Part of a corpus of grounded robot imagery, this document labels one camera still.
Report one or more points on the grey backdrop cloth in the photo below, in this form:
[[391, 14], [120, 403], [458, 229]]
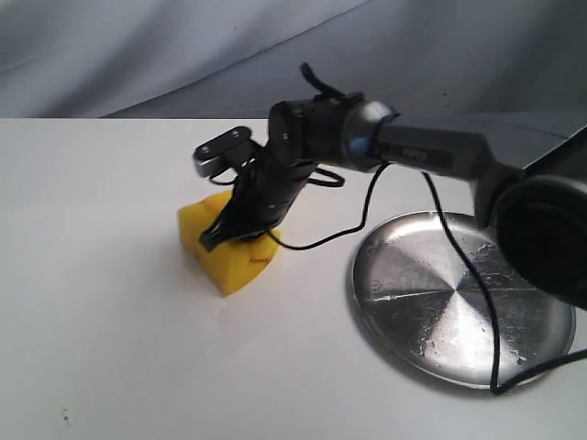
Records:
[[221, 59]]

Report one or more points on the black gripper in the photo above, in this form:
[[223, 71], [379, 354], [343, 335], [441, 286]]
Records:
[[264, 194]]

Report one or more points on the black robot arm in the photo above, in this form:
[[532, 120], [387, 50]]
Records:
[[527, 173]]

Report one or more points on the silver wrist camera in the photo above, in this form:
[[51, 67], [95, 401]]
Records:
[[230, 150]]

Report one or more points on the yellow sponge block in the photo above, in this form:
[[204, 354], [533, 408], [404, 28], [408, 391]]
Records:
[[232, 265]]

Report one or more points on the round stainless steel plate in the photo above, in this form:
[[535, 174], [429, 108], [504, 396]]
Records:
[[436, 292]]

